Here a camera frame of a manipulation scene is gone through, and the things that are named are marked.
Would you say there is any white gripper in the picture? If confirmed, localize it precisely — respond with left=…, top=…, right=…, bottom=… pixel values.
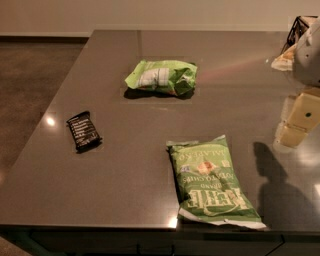
left=278, top=18, right=320, bottom=148

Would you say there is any green Kettle jalapeno chip bag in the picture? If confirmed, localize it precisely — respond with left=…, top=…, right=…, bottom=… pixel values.
left=167, top=136, right=266, bottom=230

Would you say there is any light green chip bag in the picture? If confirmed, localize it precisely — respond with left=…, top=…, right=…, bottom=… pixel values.
left=125, top=60, right=197, bottom=96

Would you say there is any black rxbar chocolate bar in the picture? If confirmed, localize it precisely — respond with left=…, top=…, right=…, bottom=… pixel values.
left=66, top=111, right=102, bottom=152

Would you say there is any pale snack packet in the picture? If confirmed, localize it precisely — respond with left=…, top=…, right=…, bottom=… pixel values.
left=271, top=45, right=296, bottom=72

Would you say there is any black wire basket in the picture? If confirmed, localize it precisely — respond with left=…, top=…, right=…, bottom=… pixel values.
left=286, top=16, right=317, bottom=46

